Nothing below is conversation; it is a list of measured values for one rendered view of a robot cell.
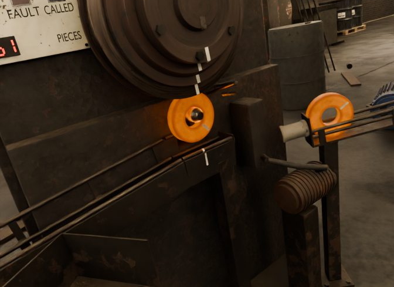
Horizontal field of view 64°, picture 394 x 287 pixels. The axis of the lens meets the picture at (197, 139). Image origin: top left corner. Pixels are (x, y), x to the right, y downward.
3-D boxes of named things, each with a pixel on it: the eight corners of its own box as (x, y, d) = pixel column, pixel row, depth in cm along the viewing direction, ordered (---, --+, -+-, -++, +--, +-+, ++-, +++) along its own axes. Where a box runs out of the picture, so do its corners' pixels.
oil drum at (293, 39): (263, 107, 382) (255, 30, 352) (295, 94, 412) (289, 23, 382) (305, 113, 334) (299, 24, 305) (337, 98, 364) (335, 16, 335)
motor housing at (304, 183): (281, 293, 128) (268, 176, 110) (314, 264, 139) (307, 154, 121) (308, 313, 118) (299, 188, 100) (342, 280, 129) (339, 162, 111)
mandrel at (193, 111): (176, 104, 106) (173, 117, 106) (165, 101, 103) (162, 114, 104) (207, 110, 92) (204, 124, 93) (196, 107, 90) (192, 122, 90)
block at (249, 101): (235, 163, 119) (226, 101, 111) (250, 155, 123) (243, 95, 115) (256, 171, 110) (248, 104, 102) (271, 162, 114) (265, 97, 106)
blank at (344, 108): (323, 144, 113) (326, 147, 110) (295, 114, 109) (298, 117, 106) (359, 113, 109) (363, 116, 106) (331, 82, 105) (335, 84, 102)
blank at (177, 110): (156, 123, 91) (162, 125, 88) (184, 80, 94) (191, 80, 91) (191, 149, 100) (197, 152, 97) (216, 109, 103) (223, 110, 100)
